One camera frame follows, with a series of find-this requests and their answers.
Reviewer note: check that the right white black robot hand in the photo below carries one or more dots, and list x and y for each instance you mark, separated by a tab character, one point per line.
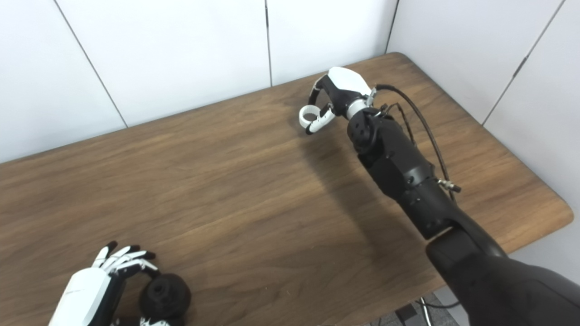
346	83

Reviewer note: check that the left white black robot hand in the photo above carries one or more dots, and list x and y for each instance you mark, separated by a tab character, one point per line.
86	294

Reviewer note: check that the round black gear part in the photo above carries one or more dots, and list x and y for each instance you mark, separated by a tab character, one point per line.
165	296

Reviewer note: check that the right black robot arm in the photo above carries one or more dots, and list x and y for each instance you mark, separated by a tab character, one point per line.
398	167

